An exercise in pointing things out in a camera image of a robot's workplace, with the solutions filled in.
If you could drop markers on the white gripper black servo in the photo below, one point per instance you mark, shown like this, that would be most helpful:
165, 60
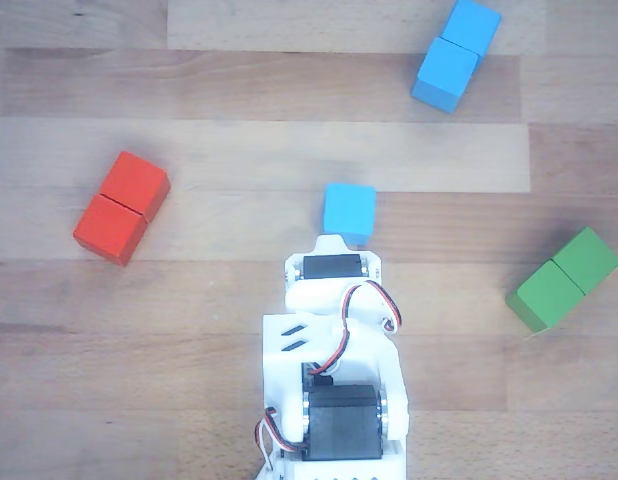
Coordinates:
332, 266

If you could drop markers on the small blue cube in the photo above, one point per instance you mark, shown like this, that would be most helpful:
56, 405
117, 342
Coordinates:
349, 207

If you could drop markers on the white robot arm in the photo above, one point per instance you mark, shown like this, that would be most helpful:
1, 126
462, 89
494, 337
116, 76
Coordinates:
369, 350

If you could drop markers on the long blue block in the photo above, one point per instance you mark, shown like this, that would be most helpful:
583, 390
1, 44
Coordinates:
449, 65

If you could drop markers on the long red block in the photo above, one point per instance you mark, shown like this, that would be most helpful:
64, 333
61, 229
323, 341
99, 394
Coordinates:
119, 210

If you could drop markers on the long green block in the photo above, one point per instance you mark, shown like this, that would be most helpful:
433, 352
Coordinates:
559, 285

